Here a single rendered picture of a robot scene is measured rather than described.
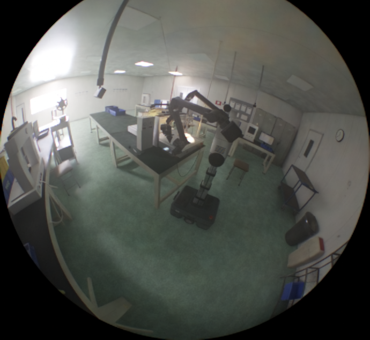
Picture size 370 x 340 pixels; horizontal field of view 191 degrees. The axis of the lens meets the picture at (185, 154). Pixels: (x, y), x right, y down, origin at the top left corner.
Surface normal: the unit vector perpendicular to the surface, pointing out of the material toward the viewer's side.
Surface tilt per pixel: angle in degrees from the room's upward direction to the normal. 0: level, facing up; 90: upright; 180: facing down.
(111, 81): 90
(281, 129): 90
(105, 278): 0
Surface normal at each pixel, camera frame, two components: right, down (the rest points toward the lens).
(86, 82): 0.80, 0.42
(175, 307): 0.18, -0.85
